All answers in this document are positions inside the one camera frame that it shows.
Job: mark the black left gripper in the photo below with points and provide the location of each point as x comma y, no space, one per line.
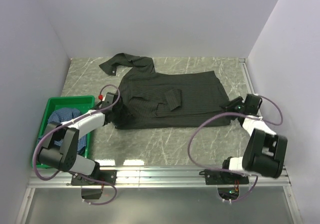
118,122

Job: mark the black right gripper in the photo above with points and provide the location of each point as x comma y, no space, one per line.
238,100

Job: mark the black pinstriped long sleeve shirt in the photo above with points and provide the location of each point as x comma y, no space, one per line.
155,100

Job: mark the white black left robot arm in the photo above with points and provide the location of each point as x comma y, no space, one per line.
58,146

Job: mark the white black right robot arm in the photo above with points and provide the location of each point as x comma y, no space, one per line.
266,150

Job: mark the green plastic tray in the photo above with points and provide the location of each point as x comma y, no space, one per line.
82,103

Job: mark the blue checked shirt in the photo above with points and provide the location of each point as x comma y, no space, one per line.
64,115

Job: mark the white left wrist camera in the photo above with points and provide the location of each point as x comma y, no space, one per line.
101,97

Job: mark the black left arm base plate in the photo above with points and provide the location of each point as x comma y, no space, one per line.
82,180

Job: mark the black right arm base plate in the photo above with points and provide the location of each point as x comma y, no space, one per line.
223,178

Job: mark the aluminium rail frame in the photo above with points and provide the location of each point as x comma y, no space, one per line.
259,197

